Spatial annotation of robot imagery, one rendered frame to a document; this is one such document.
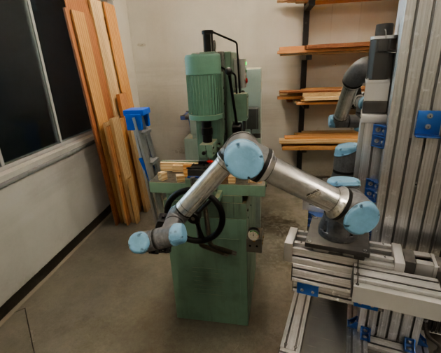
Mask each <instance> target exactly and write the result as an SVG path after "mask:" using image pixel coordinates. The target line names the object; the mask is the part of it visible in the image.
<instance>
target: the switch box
mask: <svg viewBox="0 0 441 353"><path fill-rule="evenodd" d="M245 62H246V59H239V76H240V88H245V87H246V67H245V66H246V64H245ZM234 73H235V74H236V77H237V88H239V84H238V72H237V59H234Z"/></svg>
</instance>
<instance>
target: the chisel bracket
mask: <svg viewBox="0 0 441 353"><path fill-rule="evenodd" d="M217 143H218V140H217V139H212V142H210V143H204V142H202V143H201V144H200V145H199V154H200V157H201V158H212V157H214V155H215V154H216V152H217V151H218V147H216V144H217ZM202 151H207V152H206V154H205V155H202Z"/></svg>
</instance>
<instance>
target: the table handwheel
mask: <svg viewBox="0 0 441 353"><path fill-rule="evenodd" d="M189 189H190V187H185V188H181V189H178V190H177V191H175V192H173V193H172V194H171V195H170V196H169V198H168V199H167V201H166V204H165V206H164V213H166V214H167V213H168V211H169V210H170V209H171V205H172V203H173V201H175V199H176V198H177V197H178V196H180V195H183V194H186V192H187V191H188V190H189ZM211 202H213V203H214V205H215V206H216V209H217V210H218V213H219V224H218V227H217V229H216V230H215V231H214V232H213V233H212V234H210V235H209V236H206V237H205V236H204V235H203V232H202V229H201V228H200V224H199V221H200V219H201V217H202V213H201V212H202V211H203V210H204V209H205V208H206V207H207V206H208V205H209V204H210V203H211ZM188 221H189V222H190V223H192V224H195V225H196V226H197V229H198V231H199V235H200V237H201V238H196V237H190V236H187V237H188V239H187V241H186V242H189V243H193V244H204V243H207V242H210V241H212V240H214V239H216V238H217V237H218V236H219V235H220V234H221V232H222V231H223V229H224V226H225V211H224V209H223V206H222V204H221V202H220V201H219V200H218V198H217V197H216V196H215V195H213V194H211V195H210V196H209V197H208V200H207V201H206V203H205V204H204V205H203V206H202V205H201V206H200V207H199V208H198V209H197V211H196V212H195V213H194V214H193V215H192V216H191V217H190V218H189V219H188Z"/></svg>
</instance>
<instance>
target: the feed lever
mask: <svg viewBox="0 0 441 353"><path fill-rule="evenodd" d="M225 73H226V74H227V75H228V80H229V84H230V93H231V98H232V107H233V111H234V120H235V122H233V123H232V132H233V133H236V132H240V131H242V122H237V112H236V107H235V98H234V93H233V88H232V79H231V74H232V69H231V68H230V67H228V68H226V70H225Z"/></svg>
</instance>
